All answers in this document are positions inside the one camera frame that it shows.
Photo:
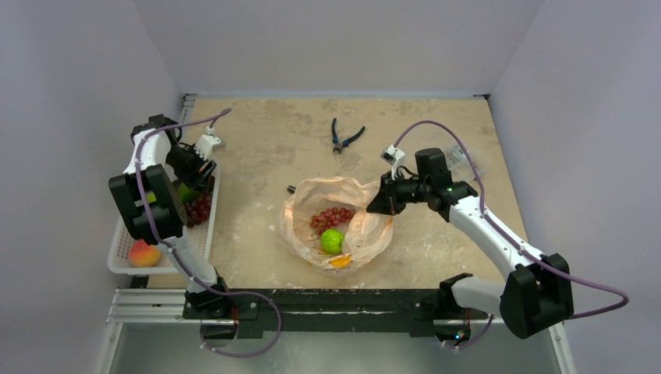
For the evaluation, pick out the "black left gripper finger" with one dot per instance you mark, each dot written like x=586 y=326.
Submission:
x=201 y=183
x=207 y=169

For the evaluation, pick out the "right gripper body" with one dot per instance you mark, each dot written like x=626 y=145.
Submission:
x=387 y=192

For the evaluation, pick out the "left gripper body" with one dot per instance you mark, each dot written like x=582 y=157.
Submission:
x=185 y=164

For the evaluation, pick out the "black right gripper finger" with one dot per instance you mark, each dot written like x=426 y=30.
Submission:
x=381 y=204
x=385 y=184

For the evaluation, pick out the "light red fake grape bunch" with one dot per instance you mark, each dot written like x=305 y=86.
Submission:
x=331 y=218

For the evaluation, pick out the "translucent orange plastic bag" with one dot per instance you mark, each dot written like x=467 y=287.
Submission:
x=366 y=235

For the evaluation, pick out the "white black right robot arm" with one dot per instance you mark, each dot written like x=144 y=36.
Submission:
x=536 y=293

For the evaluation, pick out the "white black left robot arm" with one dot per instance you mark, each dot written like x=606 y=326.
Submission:
x=153 y=211

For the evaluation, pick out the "green fake apple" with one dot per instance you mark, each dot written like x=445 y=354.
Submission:
x=186 y=194

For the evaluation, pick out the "dark red fake grape bunch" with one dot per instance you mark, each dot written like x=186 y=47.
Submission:
x=198 y=212

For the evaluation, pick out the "red yellow fake peach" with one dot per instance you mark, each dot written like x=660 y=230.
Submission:
x=143 y=255

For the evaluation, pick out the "white plastic perforated basket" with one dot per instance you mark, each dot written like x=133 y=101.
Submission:
x=200 y=237

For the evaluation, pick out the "clear plastic screw box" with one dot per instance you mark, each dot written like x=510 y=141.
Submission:
x=458 y=164

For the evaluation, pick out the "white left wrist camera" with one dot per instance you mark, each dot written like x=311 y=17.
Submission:
x=206 y=145

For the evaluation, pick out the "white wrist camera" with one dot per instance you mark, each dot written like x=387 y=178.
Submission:
x=206 y=145
x=395 y=157

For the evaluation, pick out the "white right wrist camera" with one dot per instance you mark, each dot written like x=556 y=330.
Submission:
x=395 y=157

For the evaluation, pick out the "black metal base rail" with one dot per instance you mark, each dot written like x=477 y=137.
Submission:
x=416 y=312

